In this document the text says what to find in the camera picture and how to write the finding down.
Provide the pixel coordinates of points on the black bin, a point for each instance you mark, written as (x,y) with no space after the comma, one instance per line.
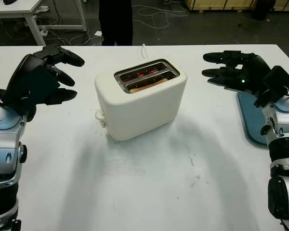
(263,9)

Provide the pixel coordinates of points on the white paper sheet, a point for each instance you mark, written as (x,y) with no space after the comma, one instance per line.
(98,33)

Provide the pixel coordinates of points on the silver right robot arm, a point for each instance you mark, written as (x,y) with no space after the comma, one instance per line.
(286,120)

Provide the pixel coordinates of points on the wooden crate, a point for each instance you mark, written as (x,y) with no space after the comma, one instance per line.
(219,3)

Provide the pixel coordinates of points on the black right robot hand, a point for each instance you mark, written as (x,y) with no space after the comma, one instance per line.
(253,69)

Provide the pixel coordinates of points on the brown toast slice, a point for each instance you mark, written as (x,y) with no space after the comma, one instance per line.
(147,86)

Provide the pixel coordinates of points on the cream two-slot toaster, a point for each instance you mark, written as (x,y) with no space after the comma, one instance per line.
(139,113)

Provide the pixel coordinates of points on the blue plastic tray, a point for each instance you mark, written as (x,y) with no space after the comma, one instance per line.
(248,115)

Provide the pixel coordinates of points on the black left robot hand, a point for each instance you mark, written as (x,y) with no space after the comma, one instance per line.
(24,67)

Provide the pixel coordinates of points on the white desk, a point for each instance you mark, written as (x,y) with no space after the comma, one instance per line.
(14,8)

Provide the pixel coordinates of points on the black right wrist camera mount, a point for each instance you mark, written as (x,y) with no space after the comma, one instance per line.
(277,81)

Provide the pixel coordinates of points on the standing person in white jacket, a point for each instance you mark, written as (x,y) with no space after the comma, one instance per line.
(115,24)

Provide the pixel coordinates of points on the white power strip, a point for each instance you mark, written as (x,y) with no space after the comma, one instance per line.
(43,32)

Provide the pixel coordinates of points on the small black device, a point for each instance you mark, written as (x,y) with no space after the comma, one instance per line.
(10,1)

